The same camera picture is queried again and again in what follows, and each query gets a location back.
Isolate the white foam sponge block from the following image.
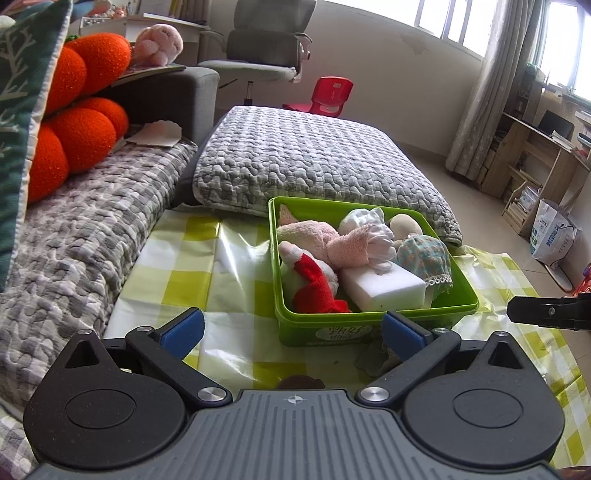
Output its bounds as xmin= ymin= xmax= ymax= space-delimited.
xmin=339 ymin=264 xmax=427 ymax=311

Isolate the white paper shopping bag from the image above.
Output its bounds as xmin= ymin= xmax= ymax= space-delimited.
xmin=530 ymin=199 xmax=579 ymax=268

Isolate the teal patterned cloth doll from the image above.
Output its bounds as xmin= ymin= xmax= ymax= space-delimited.
xmin=396 ymin=235 xmax=453 ymax=300

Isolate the green checkered plastic sheet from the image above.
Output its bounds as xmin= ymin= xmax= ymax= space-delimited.
xmin=105 ymin=209 xmax=590 ymax=468

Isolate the green plastic storage bin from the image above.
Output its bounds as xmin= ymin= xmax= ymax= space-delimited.
xmin=267 ymin=196 xmax=480 ymax=347

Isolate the pink plush toy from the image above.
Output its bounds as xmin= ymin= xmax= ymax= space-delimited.
xmin=276 ymin=205 xmax=397 ymax=273

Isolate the white frilly cloth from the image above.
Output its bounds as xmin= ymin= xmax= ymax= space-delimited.
xmin=338 ymin=207 xmax=385 ymax=235

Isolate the beige round plush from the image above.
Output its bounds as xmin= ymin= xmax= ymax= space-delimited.
xmin=389 ymin=214 xmax=423 ymax=241

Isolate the red white santa plush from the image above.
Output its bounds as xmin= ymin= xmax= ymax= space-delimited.
xmin=277 ymin=241 xmax=349 ymax=314

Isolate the grey quilted sofa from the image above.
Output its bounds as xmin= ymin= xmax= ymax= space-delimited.
xmin=0 ymin=65 xmax=222 ymax=421

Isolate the wooden desk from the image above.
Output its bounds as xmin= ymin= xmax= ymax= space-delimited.
xmin=477 ymin=113 xmax=590 ymax=238

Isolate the black laptop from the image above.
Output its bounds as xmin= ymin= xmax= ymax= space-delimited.
xmin=538 ymin=110 xmax=574 ymax=141

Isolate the grey quilted ottoman cushion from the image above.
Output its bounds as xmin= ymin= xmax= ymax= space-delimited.
xmin=190 ymin=106 xmax=463 ymax=246

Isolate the white paper sheet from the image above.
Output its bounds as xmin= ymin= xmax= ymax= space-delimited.
xmin=127 ymin=120 xmax=182 ymax=147

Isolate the orange carrot plush pillow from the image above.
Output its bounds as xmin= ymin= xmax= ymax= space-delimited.
xmin=27 ymin=33 xmax=131 ymax=204

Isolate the red plastic child chair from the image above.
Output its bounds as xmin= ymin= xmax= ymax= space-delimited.
xmin=283 ymin=76 xmax=353 ymax=118

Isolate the grey window curtain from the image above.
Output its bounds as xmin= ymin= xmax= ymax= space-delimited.
xmin=445 ymin=0 xmax=543 ymax=181

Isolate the pink bunny plush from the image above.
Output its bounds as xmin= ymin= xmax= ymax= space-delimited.
xmin=131 ymin=24 xmax=183 ymax=67

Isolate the grey office chair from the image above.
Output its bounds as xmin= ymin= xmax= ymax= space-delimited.
xmin=199 ymin=0 xmax=317 ymax=106

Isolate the dark green tree pillow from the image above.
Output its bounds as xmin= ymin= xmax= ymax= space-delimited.
xmin=1 ymin=1 xmax=72 ymax=285

